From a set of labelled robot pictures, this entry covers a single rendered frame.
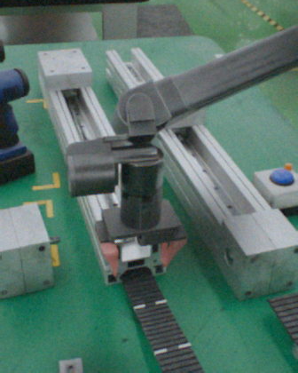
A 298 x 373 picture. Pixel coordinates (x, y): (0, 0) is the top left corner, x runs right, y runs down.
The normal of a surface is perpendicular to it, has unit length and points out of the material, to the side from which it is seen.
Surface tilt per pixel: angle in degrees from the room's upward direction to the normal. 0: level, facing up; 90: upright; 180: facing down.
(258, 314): 0
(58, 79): 90
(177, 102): 48
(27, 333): 0
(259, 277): 90
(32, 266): 90
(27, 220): 0
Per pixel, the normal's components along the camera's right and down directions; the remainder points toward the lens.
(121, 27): 0.21, 0.55
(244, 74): 0.21, -0.14
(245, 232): 0.02, -0.83
